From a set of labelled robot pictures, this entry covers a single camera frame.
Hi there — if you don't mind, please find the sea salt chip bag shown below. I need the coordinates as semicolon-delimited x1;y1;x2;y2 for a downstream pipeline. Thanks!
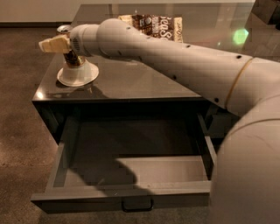
118;14;183;43

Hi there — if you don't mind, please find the open grey top drawer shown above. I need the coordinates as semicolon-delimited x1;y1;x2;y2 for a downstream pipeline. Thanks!
31;114;216;214

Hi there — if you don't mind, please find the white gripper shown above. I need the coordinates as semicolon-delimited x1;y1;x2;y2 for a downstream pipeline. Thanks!
38;24;101;57

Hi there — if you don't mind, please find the orange soda can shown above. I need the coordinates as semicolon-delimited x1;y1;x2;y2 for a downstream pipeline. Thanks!
57;24;85;67

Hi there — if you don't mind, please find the dark box in corner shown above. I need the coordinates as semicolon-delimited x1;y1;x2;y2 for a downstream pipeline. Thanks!
252;0;280;27

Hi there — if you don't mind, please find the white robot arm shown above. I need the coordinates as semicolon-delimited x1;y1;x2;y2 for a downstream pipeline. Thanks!
38;18;280;224

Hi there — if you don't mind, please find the white upside-down bowl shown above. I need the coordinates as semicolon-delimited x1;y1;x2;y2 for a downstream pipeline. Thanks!
57;60;99;87

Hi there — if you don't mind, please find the grey drawer cabinet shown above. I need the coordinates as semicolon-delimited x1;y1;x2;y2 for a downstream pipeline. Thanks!
31;3;280;147

